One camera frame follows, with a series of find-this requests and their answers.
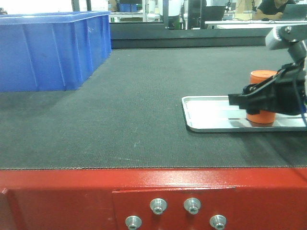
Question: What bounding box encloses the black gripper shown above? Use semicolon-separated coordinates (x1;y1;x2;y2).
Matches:
228;63;307;115

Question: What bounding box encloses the orange cylindrical capacitor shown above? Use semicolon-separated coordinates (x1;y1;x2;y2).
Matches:
246;70;277;124

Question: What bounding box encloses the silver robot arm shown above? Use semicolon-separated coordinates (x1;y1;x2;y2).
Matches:
228;24;307;115

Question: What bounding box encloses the black conveyor belt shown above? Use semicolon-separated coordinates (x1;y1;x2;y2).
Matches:
0;46;307;169

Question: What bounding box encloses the silver metal tray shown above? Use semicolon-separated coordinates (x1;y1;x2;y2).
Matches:
181;96;307;133

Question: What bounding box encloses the person in black shirt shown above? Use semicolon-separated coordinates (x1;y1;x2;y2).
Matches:
252;0;296;20

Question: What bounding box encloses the grey laptop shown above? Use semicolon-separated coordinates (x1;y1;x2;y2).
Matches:
280;4;307;21

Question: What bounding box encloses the large blue plastic crate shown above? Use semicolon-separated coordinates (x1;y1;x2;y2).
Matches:
0;11;111;92

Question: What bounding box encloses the red conveyor frame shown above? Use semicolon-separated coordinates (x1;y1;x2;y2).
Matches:
0;168;307;230

